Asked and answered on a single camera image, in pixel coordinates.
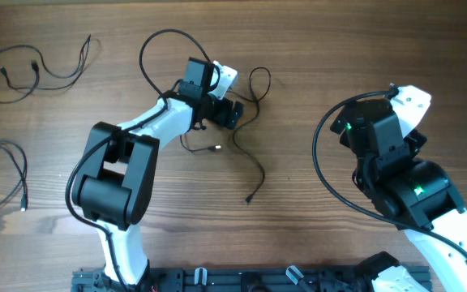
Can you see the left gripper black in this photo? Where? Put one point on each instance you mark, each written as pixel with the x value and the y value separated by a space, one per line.
pixel 220 117

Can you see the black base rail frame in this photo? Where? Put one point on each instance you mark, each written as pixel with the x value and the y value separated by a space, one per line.
pixel 324 278

